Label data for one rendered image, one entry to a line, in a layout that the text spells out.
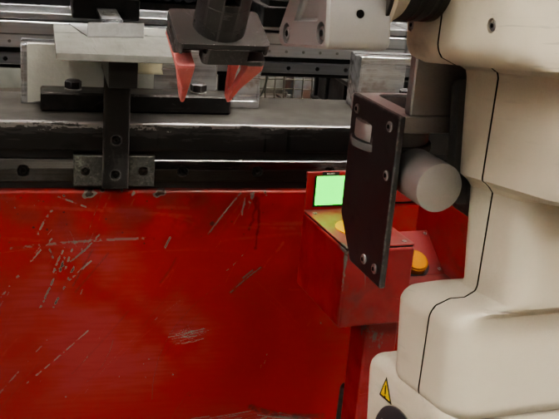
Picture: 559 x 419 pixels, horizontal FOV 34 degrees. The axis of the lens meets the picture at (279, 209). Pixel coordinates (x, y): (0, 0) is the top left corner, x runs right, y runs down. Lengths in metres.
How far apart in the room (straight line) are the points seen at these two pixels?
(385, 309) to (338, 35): 0.70
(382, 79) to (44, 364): 0.75
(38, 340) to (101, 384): 0.13
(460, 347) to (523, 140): 0.18
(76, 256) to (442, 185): 0.81
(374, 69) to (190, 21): 0.66
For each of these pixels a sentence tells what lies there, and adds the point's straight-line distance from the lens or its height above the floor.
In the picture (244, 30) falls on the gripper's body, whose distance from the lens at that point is 1.01.
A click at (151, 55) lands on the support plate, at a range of 1.28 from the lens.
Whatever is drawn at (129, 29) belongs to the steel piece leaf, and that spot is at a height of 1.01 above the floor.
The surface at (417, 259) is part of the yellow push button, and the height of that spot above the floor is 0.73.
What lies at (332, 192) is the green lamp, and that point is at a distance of 1.37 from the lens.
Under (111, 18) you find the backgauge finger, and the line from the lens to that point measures 1.59.
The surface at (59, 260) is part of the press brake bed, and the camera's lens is 1.49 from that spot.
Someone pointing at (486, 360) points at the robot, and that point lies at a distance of 0.79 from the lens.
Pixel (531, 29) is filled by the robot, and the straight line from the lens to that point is 0.65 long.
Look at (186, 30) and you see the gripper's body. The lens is 1.00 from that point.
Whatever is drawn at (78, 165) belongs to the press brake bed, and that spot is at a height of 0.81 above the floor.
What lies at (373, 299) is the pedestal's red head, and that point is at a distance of 1.28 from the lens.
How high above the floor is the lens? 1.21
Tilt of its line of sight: 19 degrees down
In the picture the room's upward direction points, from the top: 5 degrees clockwise
